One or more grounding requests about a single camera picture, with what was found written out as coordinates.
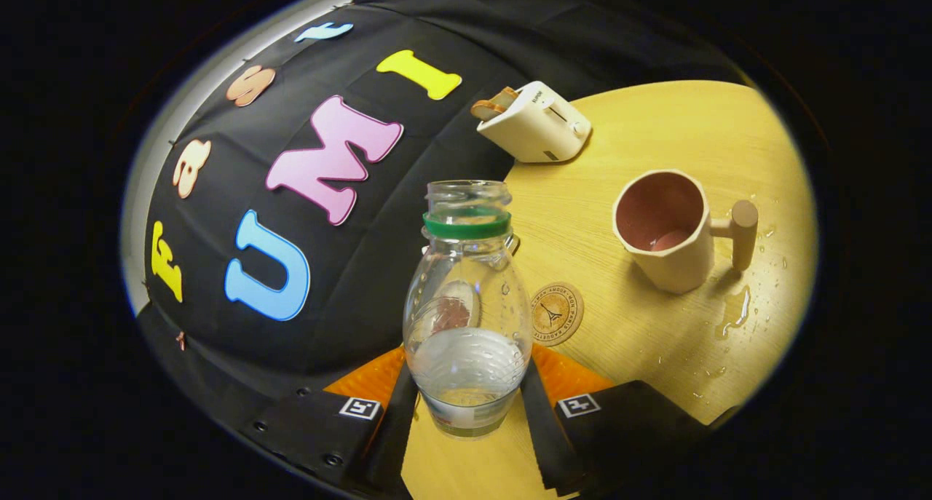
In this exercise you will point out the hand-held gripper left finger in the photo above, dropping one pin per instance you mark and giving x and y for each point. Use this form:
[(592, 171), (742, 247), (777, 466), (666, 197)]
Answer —
[(386, 442)]

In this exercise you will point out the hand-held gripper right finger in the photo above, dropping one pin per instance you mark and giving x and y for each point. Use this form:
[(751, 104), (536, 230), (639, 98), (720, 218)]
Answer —
[(542, 434)]

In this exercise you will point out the round cork coaster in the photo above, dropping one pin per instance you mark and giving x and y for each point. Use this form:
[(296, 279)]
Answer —
[(557, 314)]

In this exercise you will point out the clear plastic juice bottle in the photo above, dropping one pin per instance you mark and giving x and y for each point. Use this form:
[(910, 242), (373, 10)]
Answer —
[(466, 303)]

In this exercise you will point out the beige cup with pink inside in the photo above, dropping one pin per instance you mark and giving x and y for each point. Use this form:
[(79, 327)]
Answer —
[(677, 260)]

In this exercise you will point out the black backdrop cloth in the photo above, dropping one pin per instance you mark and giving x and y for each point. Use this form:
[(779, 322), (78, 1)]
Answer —
[(349, 282)]

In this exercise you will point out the small red clip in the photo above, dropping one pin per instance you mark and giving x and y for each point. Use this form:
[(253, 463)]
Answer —
[(180, 340)]

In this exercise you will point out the white toaster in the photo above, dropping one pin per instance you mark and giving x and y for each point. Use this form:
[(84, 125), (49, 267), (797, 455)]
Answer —
[(535, 129)]

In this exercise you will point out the wooden table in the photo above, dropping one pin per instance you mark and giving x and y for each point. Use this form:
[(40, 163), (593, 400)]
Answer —
[(655, 136)]

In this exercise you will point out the toasted bread slice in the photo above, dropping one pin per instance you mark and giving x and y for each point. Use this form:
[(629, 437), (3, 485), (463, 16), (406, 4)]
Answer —
[(486, 109), (508, 94)]

